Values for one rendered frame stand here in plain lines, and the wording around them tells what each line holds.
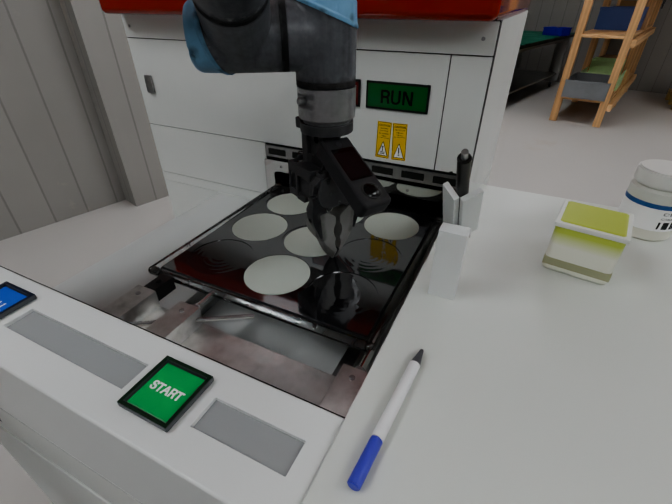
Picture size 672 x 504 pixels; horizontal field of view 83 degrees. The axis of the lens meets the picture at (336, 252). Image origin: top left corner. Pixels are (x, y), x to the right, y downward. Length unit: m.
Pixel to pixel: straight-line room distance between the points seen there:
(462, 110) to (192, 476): 0.64
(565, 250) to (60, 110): 2.86
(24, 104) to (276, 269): 2.52
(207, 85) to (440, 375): 0.80
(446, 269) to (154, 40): 0.85
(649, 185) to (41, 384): 0.73
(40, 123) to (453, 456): 2.90
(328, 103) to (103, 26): 2.47
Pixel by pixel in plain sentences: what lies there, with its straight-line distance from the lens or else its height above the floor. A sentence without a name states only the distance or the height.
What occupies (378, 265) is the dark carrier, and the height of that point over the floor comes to 0.90.
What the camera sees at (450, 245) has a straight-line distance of 0.41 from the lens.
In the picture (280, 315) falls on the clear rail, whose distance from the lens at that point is 0.51.
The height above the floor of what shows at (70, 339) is 0.96.
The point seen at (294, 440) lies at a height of 0.96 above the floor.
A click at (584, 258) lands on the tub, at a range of 0.53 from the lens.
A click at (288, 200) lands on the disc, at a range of 0.80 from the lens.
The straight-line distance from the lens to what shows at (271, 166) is 0.91.
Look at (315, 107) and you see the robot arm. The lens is 0.50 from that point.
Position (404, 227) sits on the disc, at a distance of 0.71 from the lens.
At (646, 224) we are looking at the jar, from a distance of 0.67.
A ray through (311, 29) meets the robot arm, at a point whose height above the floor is 1.22.
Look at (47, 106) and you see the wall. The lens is 3.00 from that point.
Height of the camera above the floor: 1.25
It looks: 34 degrees down
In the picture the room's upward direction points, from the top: straight up
